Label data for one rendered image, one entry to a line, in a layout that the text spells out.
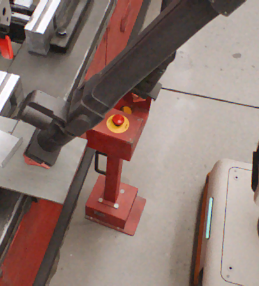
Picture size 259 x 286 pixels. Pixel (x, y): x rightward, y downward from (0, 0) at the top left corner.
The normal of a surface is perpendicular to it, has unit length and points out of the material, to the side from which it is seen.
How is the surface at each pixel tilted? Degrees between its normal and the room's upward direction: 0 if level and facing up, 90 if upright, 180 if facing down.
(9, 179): 0
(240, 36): 0
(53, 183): 0
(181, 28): 80
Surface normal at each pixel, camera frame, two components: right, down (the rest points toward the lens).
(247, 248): 0.07, -0.53
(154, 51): -0.12, 0.72
